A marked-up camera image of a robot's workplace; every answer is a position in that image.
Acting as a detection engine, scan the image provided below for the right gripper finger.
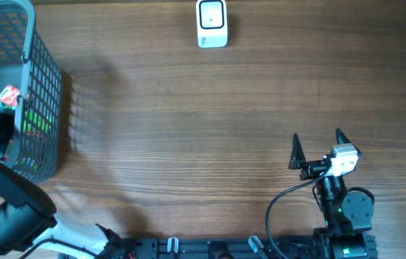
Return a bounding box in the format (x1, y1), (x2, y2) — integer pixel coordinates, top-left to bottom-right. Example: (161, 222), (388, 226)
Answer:
(334, 128), (361, 155)
(288, 133), (307, 170)

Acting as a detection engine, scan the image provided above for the green gummy candy bag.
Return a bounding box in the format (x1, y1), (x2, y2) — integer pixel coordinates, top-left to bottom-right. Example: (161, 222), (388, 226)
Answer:
(23, 110), (52, 138)

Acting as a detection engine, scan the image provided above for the red tissue pack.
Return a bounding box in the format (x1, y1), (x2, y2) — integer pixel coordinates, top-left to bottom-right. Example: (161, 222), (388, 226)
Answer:
(0, 85), (20, 107)

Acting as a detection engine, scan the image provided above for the teal wipes pack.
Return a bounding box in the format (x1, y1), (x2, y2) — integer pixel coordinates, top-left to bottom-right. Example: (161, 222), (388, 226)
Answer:
(0, 101), (17, 114)

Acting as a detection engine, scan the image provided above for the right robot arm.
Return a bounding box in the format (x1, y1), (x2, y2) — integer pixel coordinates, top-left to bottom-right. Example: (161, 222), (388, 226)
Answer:
(288, 129), (375, 258)

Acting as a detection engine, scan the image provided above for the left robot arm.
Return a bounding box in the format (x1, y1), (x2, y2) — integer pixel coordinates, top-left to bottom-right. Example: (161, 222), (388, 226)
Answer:
(0, 120), (131, 258)

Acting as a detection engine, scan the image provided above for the grey plastic mesh basket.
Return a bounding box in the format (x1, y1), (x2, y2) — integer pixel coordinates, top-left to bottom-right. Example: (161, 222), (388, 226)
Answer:
(0, 1), (63, 183)

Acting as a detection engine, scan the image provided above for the black mounting rail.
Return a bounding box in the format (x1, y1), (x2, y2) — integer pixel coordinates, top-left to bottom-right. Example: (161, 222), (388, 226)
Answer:
(58, 235), (379, 259)

